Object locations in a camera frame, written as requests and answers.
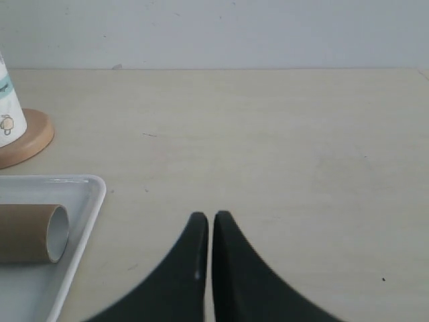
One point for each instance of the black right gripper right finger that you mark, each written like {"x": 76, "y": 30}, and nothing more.
{"x": 245, "y": 288}

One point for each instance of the patterned white paper towel roll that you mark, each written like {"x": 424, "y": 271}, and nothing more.
{"x": 13, "y": 123}

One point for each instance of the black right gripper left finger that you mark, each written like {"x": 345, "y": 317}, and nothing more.
{"x": 175, "y": 289}

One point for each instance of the brown cardboard tube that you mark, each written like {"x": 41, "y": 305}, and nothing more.
{"x": 33, "y": 233}

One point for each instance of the wooden paper towel holder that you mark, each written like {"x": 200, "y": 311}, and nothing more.
{"x": 38, "y": 135}

